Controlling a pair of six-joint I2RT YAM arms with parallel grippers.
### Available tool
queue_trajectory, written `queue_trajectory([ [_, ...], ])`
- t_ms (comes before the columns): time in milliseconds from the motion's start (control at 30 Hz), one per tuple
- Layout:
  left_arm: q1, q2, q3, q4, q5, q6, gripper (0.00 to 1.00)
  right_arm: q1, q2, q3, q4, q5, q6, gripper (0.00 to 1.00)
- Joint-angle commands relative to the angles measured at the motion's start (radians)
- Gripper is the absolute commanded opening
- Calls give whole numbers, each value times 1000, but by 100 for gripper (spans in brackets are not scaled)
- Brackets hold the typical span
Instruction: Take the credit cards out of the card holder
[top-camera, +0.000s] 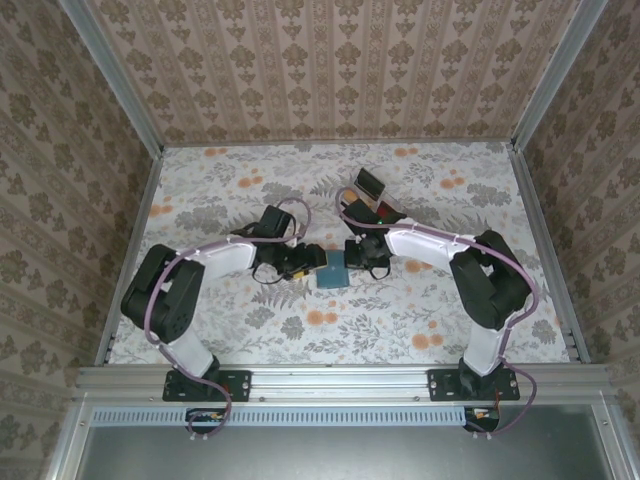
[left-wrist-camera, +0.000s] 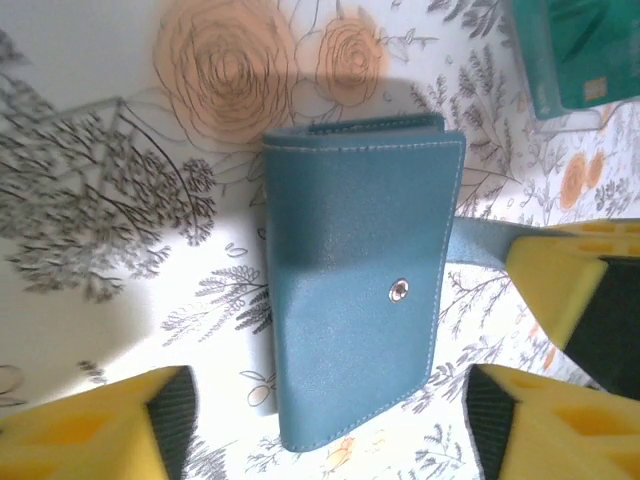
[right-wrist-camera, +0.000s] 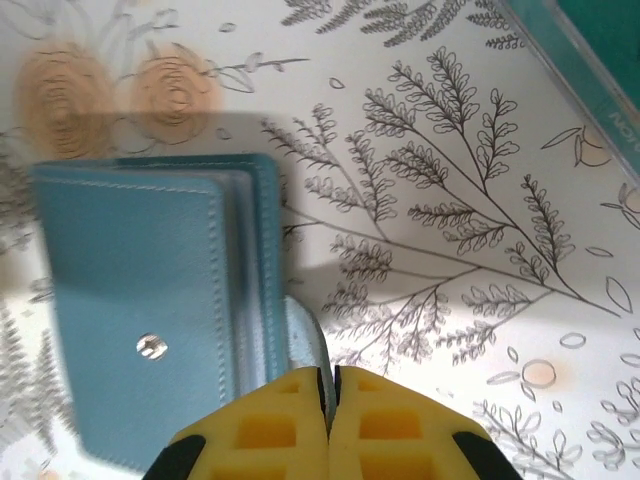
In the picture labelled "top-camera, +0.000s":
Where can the plain black card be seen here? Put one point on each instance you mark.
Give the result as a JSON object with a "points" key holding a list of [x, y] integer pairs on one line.
{"points": [[370, 182]]}

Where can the black wiring port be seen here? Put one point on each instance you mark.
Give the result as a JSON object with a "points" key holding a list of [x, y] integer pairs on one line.
{"points": [[482, 417], [202, 417]]}

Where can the slanted aluminium post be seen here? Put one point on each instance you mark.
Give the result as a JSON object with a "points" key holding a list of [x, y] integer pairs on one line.
{"points": [[115, 80], [560, 75]]}

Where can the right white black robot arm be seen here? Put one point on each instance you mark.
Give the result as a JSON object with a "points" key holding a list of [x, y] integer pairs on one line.
{"points": [[487, 345]]}

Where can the grey metal panel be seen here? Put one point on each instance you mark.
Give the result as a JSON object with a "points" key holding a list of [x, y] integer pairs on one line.
{"points": [[340, 455]]}

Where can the red card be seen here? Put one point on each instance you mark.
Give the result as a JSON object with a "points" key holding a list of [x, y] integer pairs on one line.
{"points": [[393, 213]]}

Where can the clear plastic card tray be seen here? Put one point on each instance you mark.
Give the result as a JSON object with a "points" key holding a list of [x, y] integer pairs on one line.
{"points": [[395, 197]]}

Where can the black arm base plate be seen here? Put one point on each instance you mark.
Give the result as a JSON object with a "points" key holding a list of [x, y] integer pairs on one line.
{"points": [[240, 385], [442, 385]]}

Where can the aluminium side rail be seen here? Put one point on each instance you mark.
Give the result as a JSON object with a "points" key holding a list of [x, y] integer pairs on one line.
{"points": [[547, 250], [130, 250]]}

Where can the floral table cover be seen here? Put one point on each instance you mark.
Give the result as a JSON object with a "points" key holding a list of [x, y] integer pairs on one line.
{"points": [[350, 340]]}

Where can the blue card holder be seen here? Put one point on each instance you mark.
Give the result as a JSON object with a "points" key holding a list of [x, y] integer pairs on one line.
{"points": [[332, 275]]}

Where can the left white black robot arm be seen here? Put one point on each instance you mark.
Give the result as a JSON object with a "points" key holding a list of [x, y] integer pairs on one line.
{"points": [[187, 345]]}

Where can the long aluminium base rail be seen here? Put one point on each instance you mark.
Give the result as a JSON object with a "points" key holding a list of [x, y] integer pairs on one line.
{"points": [[340, 382]]}

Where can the gold striped card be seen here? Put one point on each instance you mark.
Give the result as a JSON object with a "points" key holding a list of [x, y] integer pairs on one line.
{"points": [[351, 195]]}

